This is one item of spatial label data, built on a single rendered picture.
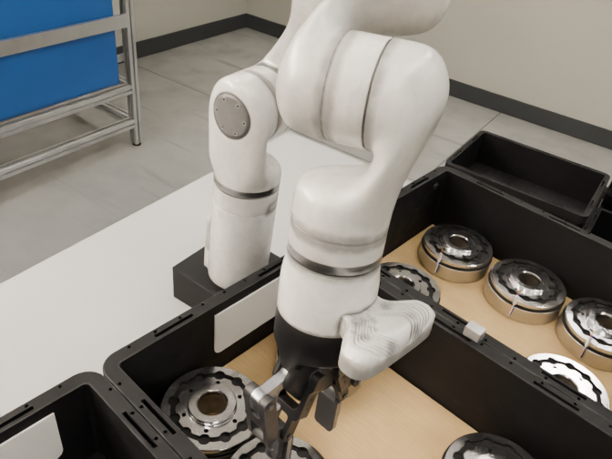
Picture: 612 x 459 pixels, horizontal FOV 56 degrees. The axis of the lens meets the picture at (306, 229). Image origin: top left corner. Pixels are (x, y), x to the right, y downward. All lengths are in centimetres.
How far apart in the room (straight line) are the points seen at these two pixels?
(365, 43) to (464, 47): 342
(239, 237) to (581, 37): 296
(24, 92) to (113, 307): 158
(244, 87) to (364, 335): 39
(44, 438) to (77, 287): 46
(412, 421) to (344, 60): 43
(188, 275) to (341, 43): 61
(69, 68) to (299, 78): 219
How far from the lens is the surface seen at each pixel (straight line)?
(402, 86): 33
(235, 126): 72
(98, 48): 257
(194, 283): 89
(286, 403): 49
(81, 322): 93
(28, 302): 99
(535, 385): 61
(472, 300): 83
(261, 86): 71
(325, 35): 36
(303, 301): 41
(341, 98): 34
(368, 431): 65
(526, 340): 81
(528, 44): 364
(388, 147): 34
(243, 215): 79
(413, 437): 65
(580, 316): 83
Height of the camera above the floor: 135
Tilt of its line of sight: 36 degrees down
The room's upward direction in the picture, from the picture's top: 7 degrees clockwise
